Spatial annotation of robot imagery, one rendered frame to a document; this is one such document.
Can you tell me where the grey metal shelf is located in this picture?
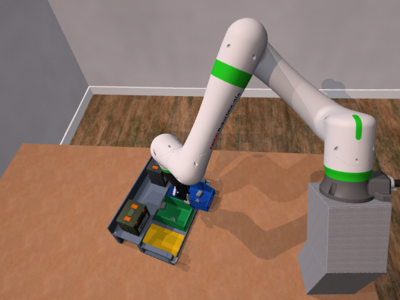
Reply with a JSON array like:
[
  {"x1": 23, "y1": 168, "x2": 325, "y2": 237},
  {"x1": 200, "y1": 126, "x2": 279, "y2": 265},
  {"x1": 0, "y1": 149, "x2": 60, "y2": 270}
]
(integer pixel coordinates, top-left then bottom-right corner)
[{"x1": 107, "y1": 155, "x2": 198, "y2": 265}]

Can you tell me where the blue bin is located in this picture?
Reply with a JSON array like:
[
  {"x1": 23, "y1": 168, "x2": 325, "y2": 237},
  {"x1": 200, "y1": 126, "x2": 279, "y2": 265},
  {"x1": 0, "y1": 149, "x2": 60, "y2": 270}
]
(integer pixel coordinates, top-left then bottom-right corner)
[{"x1": 188, "y1": 181, "x2": 214, "y2": 212}]

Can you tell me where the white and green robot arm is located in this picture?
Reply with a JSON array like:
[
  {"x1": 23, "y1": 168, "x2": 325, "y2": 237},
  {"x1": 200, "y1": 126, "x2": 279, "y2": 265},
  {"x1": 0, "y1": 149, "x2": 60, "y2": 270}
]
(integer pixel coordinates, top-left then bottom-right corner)
[{"x1": 151, "y1": 18, "x2": 400, "y2": 203}]

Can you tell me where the green bin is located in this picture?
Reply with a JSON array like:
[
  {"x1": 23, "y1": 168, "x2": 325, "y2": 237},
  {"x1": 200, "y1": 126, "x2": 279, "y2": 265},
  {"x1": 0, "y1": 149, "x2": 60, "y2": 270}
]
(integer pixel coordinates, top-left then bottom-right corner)
[{"x1": 154, "y1": 196, "x2": 192, "y2": 231}]

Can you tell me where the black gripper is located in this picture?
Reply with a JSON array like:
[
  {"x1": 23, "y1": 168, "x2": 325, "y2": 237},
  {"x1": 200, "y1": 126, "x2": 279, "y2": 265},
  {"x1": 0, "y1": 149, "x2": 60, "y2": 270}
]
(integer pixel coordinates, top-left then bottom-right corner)
[{"x1": 169, "y1": 180, "x2": 190, "y2": 204}]

